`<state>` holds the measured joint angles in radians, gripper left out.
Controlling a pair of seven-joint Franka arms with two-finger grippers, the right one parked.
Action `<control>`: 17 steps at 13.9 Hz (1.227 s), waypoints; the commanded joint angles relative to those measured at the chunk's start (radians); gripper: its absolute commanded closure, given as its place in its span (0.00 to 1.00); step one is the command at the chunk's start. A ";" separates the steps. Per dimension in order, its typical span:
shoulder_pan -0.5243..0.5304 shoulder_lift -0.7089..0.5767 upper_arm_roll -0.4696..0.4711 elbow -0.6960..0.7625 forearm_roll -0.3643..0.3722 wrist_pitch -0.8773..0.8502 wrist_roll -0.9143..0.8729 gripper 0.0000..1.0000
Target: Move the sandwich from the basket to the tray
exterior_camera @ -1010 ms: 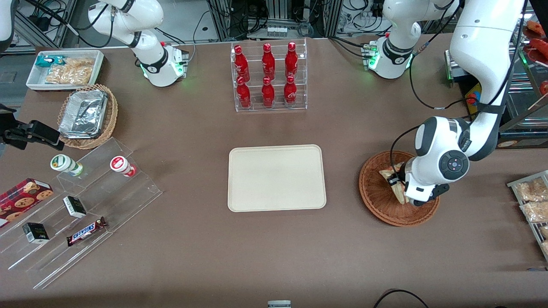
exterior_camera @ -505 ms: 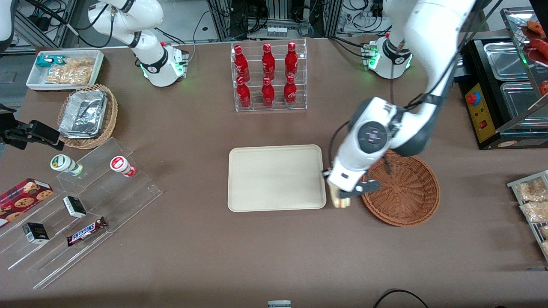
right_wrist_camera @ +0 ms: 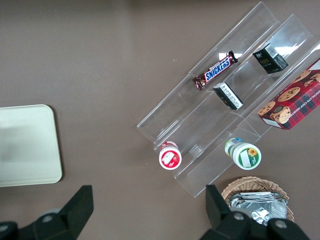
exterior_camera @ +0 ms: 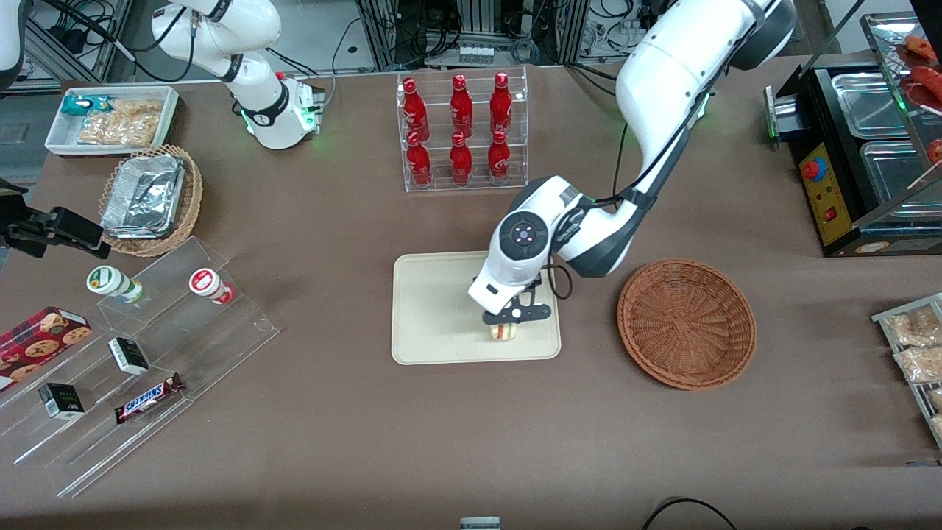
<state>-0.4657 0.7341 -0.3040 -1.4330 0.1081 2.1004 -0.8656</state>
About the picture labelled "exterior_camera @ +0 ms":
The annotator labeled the beige rectangular serving tray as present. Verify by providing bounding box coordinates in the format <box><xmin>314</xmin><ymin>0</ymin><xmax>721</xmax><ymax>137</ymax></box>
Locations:
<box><xmin>391</xmin><ymin>248</ymin><xmax>562</xmax><ymax>367</ymax></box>

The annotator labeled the oval light wicker basket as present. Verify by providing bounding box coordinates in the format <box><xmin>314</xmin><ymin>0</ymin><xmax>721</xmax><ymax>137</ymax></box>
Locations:
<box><xmin>98</xmin><ymin>144</ymin><xmax>204</xmax><ymax>258</ymax></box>

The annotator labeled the round brown wicker basket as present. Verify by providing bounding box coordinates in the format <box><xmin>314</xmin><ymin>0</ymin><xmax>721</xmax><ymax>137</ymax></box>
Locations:
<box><xmin>617</xmin><ymin>258</ymin><xmax>758</xmax><ymax>391</ymax></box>

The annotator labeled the green lid yogurt cup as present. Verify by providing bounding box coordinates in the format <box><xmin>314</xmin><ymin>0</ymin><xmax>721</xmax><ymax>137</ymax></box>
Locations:
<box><xmin>86</xmin><ymin>265</ymin><xmax>144</xmax><ymax>305</ymax></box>

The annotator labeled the stack of foil trays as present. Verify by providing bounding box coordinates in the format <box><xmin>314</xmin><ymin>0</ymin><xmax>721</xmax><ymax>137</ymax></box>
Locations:
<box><xmin>101</xmin><ymin>153</ymin><xmax>186</xmax><ymax>240</ymax></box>

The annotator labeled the clear acrylic bottle rack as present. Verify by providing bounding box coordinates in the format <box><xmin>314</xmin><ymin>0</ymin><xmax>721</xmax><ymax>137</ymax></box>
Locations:
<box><xmin>396</xmin><ymin>66</ymin><xmax>529</xmax><ymax>194</ymax></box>

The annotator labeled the white rectangular snack bin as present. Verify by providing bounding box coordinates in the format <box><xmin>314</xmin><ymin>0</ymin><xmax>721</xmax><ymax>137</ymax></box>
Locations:
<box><xmin>44</xmin><ymin>85</ymin><xmax>181</xmax><ymax>159</ymax></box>

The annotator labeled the clear bag of chips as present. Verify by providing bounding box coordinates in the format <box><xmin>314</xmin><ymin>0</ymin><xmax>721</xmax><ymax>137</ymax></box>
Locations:
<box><xmin>77</xmin><ymin>99</ymin><xmax>165</xmax><ymax>147</ymax></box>

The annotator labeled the red lid yogurt cup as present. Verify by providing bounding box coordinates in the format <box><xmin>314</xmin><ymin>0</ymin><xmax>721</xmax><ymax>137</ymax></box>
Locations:
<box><xmin>188</xmin><ymin>268</ymin><xmax>236</xmax><ymax>306</ymax></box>

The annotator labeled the red cookie box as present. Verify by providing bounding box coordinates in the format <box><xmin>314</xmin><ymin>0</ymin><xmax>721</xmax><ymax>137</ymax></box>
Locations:
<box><xmin>0</xmin><ymin>306</ymin><xmax>93</xmax><ymax>394</ymax></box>

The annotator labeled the small black box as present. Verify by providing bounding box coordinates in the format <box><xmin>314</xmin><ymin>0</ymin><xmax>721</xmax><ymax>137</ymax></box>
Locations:
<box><xmin>108</xmin><ymin>336</ymin><xmax>150</xmax><ymax>377</ymax></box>
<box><xmin>38</xmin><ymin>382</ymin><xmax>86</xmax><ymax>421</ymax></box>

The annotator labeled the red cola bottle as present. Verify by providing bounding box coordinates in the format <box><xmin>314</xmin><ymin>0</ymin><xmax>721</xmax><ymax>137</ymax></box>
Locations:
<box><xmin>406</xmin><ymin>131</ymin><xmax>433</xmax><ymax>187</ymax></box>
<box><xmin>450</xmin><ymin>131</ymin><xmax>473</xmax><ymax>186</ymax></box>
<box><xmin>490</xmin><ymin>71</ymin><xmax>514</xmax><ymax>137</ymax></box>
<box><xmin>402</xmin><ymin>77</ymin><xmax>431</xmax><ymax>142</ymax></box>
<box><xmin>450</xmin><ymin>74</ymin><xmax>474</xmax><ymax>139</ymax></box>
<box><xmin>487</xmin><ymin>130</ymin><xmax>511</xmax><ymax>182</ymax></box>

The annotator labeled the green snack packet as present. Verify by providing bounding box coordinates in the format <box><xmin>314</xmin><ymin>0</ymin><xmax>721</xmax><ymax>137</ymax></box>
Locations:
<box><xmin>60</xmin><ymin>94</ymin><xmax>113</xmax><ymax>118</ymax></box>

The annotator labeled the clear acrylic stepped shelf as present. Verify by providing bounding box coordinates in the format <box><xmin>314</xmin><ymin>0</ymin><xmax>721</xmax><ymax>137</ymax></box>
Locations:
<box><xmin>0</xmin><ymin>328</ymin><xmax>196</xmax><ymax>500</ymax></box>
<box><xmin>96</xmin><ymin>236</ymin><xmax>281</xmax><ymax>403</ymax></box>

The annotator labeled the Snickers chocolate bar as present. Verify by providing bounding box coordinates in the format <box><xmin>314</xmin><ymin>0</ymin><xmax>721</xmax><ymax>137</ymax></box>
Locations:
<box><xmin>114</xmin><ymin>372</ymin><xmax>185</xmax><ymax>425</ymax></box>

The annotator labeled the black hot food warmer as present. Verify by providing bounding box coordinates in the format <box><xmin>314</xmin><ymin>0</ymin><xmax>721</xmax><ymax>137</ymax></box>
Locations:
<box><xmin>764</xmin><ymin>11</ymin><xmax>942</xmax><ymax>258</ymax></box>

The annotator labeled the steel warmer pan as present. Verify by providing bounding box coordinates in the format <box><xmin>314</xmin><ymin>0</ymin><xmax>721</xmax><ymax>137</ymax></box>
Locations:
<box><xmin>831</xmin><ymin>71</ymin><xmax>915</xmax><ymax>140</ymax></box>
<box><xmin>859</xmin><ymin>139</ymin><xmax>942</xmax><ymax>222</ymax></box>

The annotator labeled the red fried snack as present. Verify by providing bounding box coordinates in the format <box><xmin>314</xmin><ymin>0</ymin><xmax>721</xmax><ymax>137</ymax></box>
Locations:
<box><xmin>904</xmin><ymin>34</ymin><xmax>941</xmax><ymax>61</ymax></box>
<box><xmin>908</xmin><ymin>66</ymin><xmax>942</xmax><ymax>113</ymax></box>

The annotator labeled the black left wrist camera bracket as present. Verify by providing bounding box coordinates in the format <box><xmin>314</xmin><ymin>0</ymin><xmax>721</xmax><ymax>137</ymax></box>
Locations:
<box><xmin>482</xmin><ymin>272</ymin><xmax>552</xmax><ymax>326</ymax></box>

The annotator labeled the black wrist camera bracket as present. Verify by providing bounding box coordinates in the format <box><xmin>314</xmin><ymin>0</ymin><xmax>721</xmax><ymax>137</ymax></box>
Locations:
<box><xmin>482</xmin><ymin>272</ymin><xmax>552</xmax><ymax>326</ymax></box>
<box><xmin>0</xmin><ymin>180</ymin><xmax>54</xmax><ymax>259</ymax></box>

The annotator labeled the black right wrist camera bracket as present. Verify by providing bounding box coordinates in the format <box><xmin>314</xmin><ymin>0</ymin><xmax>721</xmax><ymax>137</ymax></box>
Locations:
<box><xmin>0</xmin><ymin>180</ymin><xmax>54</xmax><ymax>259</ymax></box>

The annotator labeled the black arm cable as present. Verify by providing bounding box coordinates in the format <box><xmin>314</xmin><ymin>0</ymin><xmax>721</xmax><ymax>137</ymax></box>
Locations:
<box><xmin>546</xmin><ymin>121</ymin><xmax>696</xmax><ymax>302</ymax></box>

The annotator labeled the aluminium frame with cables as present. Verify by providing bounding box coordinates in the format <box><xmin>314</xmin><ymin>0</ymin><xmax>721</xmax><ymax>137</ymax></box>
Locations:
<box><xmin>356</xmin><ymin>0</ymin><xmax>663</xmax><ymax>71</ymax></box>

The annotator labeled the black cable loop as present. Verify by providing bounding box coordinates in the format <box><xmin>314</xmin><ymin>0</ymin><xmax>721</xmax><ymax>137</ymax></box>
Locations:
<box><xmin>640</xmin><ymin>498</ymin><xmax>740</xmax><ymax>530</ymax></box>

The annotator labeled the metal wire rack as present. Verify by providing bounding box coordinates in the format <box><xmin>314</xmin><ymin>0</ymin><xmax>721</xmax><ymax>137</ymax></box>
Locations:
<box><xmin>871</xmin><ymin>293</ymin><xmax>942</xmax><ymax>451</ymax></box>

